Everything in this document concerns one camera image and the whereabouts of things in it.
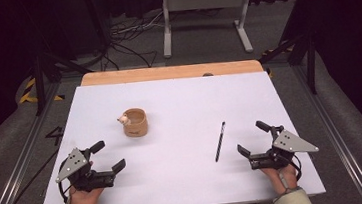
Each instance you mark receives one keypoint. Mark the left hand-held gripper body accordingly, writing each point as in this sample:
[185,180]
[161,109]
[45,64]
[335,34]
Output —
[74,165]

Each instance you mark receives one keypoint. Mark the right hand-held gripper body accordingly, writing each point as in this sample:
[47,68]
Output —
[282,149]

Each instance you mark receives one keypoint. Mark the black striped pen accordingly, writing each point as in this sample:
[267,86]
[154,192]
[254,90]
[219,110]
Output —
[220,141]

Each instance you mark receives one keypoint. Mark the wooden pen holder cup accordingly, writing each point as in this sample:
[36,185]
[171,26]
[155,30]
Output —
[134,122]

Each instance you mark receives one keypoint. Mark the person's right hand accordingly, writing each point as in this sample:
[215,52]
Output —
[282,179]

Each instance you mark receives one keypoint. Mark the person's left hand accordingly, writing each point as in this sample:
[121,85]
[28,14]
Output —
[84,201]

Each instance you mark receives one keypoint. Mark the black metal stand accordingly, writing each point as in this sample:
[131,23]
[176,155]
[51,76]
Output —
[301,50]
[47,61]

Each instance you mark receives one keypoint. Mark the wooden table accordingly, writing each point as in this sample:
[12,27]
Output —
[171,72]

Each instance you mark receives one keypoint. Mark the white metal stand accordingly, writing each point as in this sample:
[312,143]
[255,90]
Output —
[206,16]

